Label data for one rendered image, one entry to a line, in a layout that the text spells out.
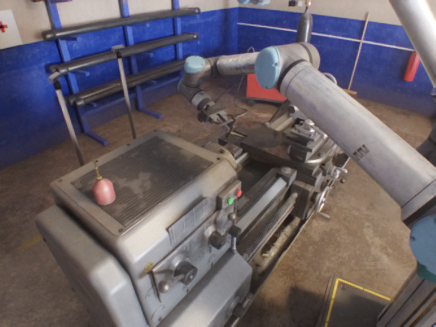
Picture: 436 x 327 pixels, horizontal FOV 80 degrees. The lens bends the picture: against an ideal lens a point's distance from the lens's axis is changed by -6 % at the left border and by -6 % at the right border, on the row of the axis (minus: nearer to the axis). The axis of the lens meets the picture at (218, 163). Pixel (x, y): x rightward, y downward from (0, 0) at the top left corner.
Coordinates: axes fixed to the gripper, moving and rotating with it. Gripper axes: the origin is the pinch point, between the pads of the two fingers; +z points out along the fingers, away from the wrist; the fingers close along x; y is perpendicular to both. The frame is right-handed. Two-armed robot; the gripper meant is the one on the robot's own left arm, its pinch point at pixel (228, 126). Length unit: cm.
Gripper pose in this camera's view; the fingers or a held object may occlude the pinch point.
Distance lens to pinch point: 129.3
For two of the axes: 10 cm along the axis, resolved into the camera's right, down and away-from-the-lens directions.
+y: 2.9, -6.2, -7.3
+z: 6.5, 6.9, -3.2
